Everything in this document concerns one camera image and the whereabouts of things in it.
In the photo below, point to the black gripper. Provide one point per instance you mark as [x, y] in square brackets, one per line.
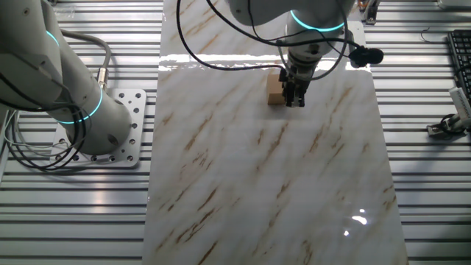
[298, 79]

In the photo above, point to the small wooden block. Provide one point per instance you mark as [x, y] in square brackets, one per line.
[274, 90]

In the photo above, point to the marble pattern mat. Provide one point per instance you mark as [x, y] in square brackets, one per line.
[239, 165]

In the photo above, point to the grey metal clamp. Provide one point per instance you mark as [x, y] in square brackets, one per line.
[438, 129]

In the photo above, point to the black keyboard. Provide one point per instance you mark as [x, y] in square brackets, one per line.
[461, 51]

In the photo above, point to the grey device corner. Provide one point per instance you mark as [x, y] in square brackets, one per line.
[454, 3]

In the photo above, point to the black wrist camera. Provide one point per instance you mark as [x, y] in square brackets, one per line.
[366, 56]

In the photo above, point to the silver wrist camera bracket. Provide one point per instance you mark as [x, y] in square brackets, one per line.
[355, 37]

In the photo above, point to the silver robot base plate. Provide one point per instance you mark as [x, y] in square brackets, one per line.
[134, 110]

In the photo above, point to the silver camera on stand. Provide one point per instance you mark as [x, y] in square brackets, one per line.
[460, 101]

